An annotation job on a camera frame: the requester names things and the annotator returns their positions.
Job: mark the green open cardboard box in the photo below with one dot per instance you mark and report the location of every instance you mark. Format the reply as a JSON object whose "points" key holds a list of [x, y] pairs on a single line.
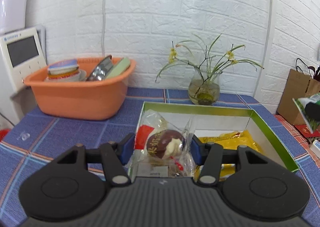
{"points": [[211, 121]]}

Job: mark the orange plastic basin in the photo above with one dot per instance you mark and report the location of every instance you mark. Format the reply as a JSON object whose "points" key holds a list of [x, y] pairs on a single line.
{"points": [[97, 100]]}

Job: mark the metal bowl in basin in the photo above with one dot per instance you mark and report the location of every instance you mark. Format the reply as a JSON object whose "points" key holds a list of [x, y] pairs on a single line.
{"points": [[102, 69]]}

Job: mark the yellow bread snack packet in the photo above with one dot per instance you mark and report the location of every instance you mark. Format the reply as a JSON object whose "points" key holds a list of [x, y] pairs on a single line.
{"points": [[232, 141]]}

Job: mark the dark purple plant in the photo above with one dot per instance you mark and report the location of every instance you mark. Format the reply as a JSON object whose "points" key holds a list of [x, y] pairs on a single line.
{"points": [[311, 70]]}

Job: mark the glass vase with orchid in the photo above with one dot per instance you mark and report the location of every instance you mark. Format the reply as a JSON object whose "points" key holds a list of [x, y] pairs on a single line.
{"points": [[204, 87]]}

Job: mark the green snack packet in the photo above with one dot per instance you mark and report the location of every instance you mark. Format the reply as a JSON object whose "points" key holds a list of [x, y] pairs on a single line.
{"points": [[299, 102]]}

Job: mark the white power strip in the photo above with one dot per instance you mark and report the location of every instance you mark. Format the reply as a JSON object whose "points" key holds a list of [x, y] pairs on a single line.
{"points": [[315, 148]]}

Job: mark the blue checked tablecloth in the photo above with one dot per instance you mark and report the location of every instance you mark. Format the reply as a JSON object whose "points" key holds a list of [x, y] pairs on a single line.
{"points": [[38, 138]]}

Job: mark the clear date pastry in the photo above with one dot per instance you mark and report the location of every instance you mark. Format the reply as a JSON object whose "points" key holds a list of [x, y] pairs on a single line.
{"points": [[163, 146]]}

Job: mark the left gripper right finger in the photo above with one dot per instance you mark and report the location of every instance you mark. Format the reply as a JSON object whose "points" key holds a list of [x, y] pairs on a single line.
{"points": [[211, 156]]}

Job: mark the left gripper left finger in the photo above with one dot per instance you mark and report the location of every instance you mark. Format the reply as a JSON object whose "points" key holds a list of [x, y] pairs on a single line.
{"points": [[113, 157]]}

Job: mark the white appliance with screen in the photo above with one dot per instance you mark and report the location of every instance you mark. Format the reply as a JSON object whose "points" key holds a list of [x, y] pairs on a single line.
{"points": [[21, 55]]}

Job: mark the red booklet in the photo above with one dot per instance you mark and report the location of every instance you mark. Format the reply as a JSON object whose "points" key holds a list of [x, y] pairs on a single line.
{"points": [[304, 130]]}

